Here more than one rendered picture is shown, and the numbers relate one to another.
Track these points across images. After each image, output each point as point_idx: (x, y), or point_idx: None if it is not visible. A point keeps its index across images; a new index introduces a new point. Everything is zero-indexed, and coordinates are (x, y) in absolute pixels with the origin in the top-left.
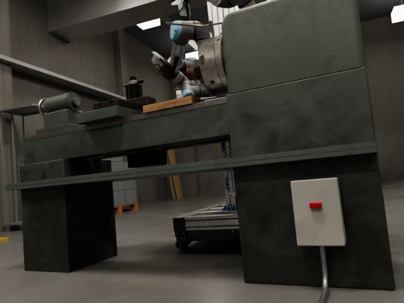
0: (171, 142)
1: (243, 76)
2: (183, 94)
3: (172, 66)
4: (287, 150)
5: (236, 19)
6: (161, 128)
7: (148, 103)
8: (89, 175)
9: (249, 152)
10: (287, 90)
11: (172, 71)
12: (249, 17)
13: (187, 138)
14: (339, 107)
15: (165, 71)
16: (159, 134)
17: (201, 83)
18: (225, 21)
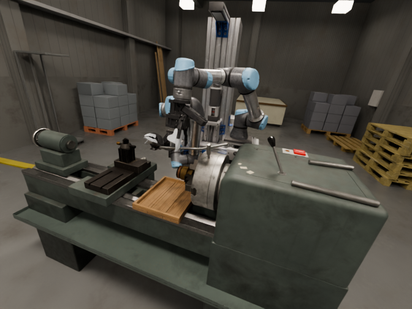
0: (157, 238)
1: (231, 238)
2: (171, 165)
3: (164, 143)
4: (252, 300)
5: (239, 189)
6: (149, 225)
7: (140, 171)
8: (84, 246)
9: (222, 286)
10: (268, 268)
11: (164, 145)
12: (254, 194)
13: (171, 242)
14: (308, 300)
15: (157, 148)
16: (147, 228)
17: (189, 154)
18: (227, 184)
